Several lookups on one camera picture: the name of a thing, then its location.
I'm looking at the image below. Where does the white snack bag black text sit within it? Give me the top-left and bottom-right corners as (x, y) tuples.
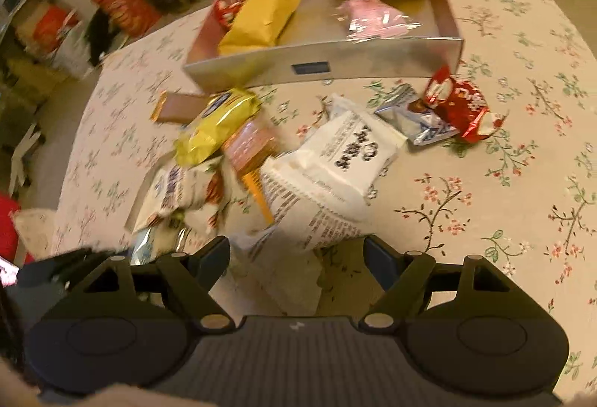
(231, 94), (407, 262)

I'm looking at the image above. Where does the orange patterned bag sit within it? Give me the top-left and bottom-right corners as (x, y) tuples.
(92, 0), (162, 38)

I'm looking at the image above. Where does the yellow biscuit packet blue logo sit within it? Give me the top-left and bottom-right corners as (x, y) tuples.
(175, 89), (261, 166)

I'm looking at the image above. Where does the floral tablecloth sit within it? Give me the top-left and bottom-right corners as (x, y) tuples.
(51, 0), (596, 399)

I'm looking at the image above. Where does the silver blue snack packet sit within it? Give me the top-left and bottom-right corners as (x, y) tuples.
(374, 84), (458, 146)

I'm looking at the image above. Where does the brown wafer packet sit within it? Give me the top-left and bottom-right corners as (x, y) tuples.
(151, 92), (210, 125)

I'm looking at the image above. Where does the pink snack packet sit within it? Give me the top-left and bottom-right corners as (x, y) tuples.
(336, 0), (422, 40)

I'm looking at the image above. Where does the white brown snack packet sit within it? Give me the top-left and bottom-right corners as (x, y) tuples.
(125, 153), (229, 266)

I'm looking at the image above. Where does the pink cardboard box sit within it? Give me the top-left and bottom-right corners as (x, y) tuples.
(184, 0), (465, 93)

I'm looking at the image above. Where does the ribbed yellow snack bag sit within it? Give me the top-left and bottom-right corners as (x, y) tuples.
(218, 0), (301, 56)

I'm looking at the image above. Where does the small red snack packet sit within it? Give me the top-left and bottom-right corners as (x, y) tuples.
(215, 0), (246, 31)

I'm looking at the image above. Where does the clear cracker packet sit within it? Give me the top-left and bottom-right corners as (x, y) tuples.
(223, 114), (280, 225)

